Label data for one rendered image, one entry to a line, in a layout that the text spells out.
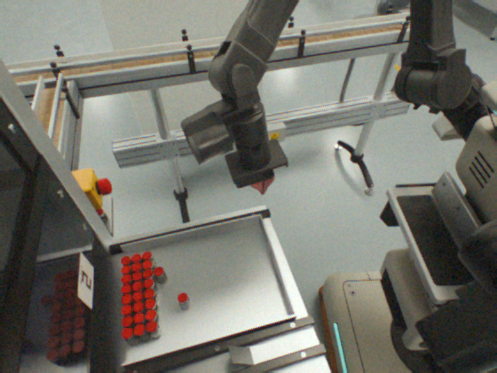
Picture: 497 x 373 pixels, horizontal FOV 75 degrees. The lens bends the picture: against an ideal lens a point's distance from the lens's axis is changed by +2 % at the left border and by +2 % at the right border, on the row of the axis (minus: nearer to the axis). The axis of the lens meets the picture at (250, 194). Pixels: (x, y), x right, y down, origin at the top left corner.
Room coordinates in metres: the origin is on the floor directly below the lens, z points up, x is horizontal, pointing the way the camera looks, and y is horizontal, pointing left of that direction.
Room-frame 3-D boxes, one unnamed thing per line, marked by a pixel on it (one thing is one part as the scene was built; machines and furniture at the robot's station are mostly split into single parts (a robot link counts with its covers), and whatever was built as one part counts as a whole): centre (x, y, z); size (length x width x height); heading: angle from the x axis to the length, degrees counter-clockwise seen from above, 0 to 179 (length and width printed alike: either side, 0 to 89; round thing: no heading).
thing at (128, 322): (0.26, 0.25, 0.90); 0.18 x 0.02 x 0.05; 15
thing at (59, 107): (0.72, 0.61, 0.92); 0.69 x 0.16 x 0.16; 16
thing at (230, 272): (0.30, 0.10, 0.90); 0.34 x 0.26 x 0.04; 105
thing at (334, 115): (1.36, -0.12, 0.49); 1.60 x 0.08 x 0.12; 106
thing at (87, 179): (0.48, 0.39, 1.00); 0.08 x 0.07 x 0.07; 106
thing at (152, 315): (0.28, 0.21, 0.90); 0.18 x 0.02 x 0.05; 15
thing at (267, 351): (0.17, -0.03, 0.91); 0.14 x 0.03 x 0.06; 105
